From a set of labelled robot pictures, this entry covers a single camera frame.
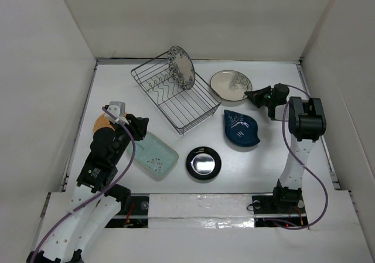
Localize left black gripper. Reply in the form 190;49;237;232
111;113;148;163

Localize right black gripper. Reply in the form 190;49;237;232
245;86;275;108

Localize cream plate with tree pattern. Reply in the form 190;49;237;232
210;70;253;102

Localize dark blue leaf-shaped dish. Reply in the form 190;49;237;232
224;110;260;148

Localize blue floral rimmed plate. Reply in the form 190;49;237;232
167;46;195;90

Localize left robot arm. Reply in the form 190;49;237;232
27;114;149;262

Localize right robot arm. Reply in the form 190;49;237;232
246;83;326;214

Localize light green rectangular tray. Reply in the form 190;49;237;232
134;131;179;180

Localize black round glossy plate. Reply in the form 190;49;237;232
185;146;222;182

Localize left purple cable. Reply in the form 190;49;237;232
29;106;136;263

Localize purple cable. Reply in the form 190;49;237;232
29;106;136;263
275;87;328;230

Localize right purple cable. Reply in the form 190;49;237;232
275;87;328;230

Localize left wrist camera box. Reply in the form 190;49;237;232
105;101;126;121

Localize grey wire dish rack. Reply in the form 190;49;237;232
131;52;222;135

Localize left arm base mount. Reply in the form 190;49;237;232
106;194;149;228

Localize metal front rail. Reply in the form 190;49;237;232
113;207;306;220

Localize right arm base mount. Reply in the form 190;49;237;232
247;186;308;228

